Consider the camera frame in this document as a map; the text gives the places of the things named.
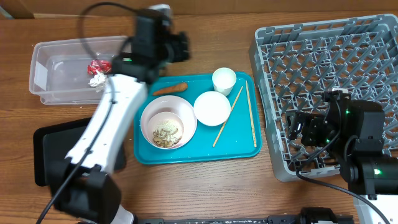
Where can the food scraps in bowl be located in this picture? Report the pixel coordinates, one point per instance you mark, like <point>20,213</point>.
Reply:
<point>167,133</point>

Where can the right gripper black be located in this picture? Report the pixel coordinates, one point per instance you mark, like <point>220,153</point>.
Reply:
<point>311,126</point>

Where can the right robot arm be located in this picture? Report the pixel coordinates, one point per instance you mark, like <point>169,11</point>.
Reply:
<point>351,132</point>

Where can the white cup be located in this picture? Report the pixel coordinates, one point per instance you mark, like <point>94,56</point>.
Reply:
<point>223,80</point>

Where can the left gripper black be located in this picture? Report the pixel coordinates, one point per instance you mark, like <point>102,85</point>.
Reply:
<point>180,42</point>

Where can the red wrapper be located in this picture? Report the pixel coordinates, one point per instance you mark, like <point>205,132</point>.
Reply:
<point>102,66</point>

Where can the black rail bottom edge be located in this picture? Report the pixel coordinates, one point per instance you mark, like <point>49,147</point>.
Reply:
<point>307,215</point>

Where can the black bin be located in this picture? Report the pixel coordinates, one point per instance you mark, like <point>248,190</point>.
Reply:
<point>52,143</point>

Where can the carrot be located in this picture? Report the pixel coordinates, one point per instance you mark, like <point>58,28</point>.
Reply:
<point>171,89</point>

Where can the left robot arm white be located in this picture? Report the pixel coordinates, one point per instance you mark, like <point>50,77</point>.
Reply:
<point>81,183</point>

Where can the grey dishwasher rack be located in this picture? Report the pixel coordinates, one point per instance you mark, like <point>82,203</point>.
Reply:
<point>294,64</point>

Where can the clear plastic bin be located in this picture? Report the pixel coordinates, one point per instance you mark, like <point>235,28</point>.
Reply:
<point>58,74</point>

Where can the white tissue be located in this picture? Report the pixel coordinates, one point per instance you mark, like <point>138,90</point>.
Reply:
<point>98,81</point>

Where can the right wooden chopstick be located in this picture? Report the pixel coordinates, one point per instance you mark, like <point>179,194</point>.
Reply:
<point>250,115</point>

